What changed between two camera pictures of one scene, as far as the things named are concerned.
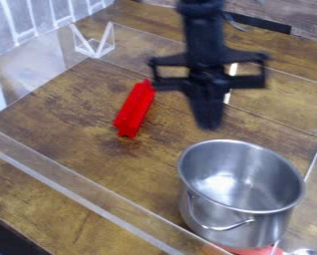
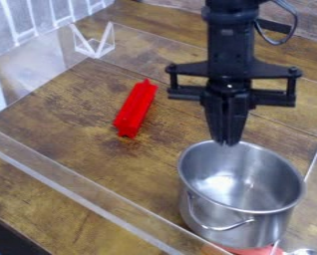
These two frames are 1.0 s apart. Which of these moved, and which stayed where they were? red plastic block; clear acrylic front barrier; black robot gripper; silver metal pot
Moved: black robot gripper
Stayed: silver metal pot; clear acrylic front barrier; red plastic block
